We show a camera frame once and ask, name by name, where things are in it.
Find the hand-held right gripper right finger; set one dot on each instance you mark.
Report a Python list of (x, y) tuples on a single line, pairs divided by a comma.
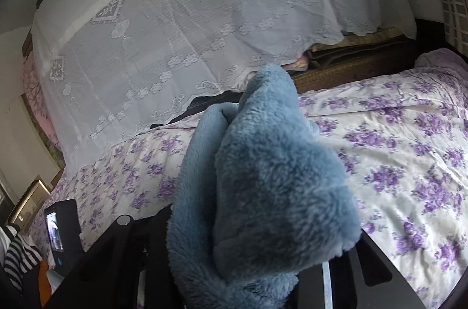
[(309, 294)]

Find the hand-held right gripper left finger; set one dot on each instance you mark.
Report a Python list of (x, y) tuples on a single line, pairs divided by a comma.
[(157, 239)]

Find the blue fluffy garment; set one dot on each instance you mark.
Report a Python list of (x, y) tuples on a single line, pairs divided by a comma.
[(274, 184)]

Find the orange cloth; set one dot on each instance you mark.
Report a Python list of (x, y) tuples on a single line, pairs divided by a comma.
[(44, 283)]

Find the black white striped shirt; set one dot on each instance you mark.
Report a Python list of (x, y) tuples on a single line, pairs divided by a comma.
[(18, 258)]

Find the pink printed fabric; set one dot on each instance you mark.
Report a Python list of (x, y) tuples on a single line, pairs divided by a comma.
[(40, 104)]

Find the purple floral bedsheet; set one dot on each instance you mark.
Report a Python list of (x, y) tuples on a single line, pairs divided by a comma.
[(402, 148)]

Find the white lace cover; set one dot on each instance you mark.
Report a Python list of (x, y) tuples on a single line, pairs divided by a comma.
[(182, 38)]

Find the small pink folded cloth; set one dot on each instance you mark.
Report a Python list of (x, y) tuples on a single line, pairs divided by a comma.
[(297, 65)]

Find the lavender pillow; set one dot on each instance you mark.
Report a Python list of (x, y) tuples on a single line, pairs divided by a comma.
[(438, 58)]

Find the gold picture frame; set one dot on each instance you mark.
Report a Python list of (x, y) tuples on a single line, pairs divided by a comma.
[(33, 192)]

